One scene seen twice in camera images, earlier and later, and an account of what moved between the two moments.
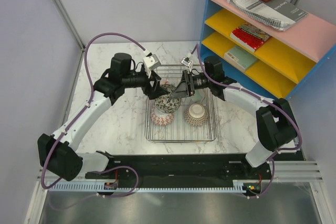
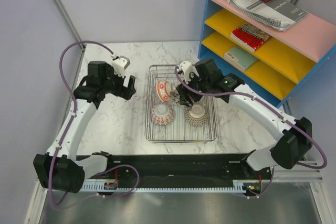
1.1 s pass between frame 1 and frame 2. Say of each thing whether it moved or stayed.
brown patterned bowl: stayed
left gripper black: moved
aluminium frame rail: stayed
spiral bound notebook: stayed
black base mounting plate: stayed
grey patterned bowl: moved
